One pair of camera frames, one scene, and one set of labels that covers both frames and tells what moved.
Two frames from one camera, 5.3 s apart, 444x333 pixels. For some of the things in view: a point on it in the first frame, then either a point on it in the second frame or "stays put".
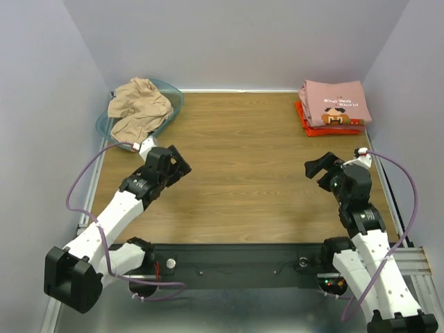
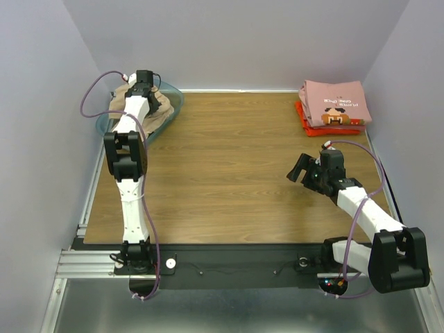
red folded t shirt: x=311 y=132 stays put
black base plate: x=240 y=266 stays put
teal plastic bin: x=173 y=93 stays put
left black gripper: x=179 y=168 -> x=155 y=106
